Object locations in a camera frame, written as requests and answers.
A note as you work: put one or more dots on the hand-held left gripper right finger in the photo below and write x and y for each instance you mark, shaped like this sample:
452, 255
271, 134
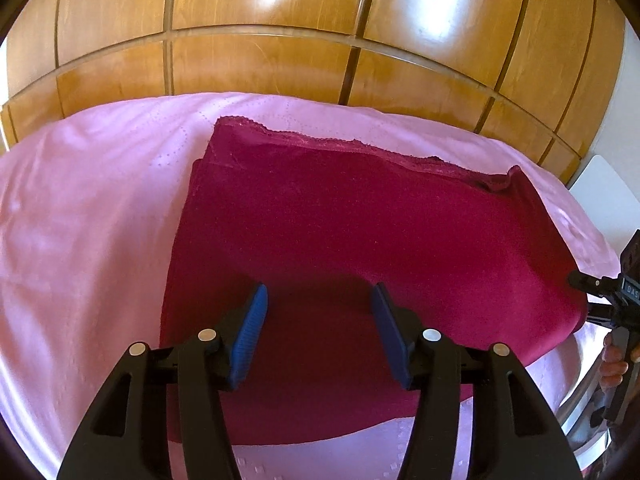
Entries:
387, 325

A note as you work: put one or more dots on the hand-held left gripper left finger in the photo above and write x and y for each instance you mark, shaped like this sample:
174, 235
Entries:
250, 325

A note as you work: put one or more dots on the wooden wardrobe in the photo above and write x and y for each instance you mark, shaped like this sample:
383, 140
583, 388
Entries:
300, 25

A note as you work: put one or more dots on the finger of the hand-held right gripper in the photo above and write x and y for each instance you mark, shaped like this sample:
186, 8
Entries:
590, 281

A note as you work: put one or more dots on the person's right hand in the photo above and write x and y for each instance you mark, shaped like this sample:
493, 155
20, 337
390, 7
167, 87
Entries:
611, 362

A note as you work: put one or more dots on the dark red cloth garment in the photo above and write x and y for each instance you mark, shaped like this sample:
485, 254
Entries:
350, 220

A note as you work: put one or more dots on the pink bedsheet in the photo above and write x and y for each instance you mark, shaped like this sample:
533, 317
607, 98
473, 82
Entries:
90, 220

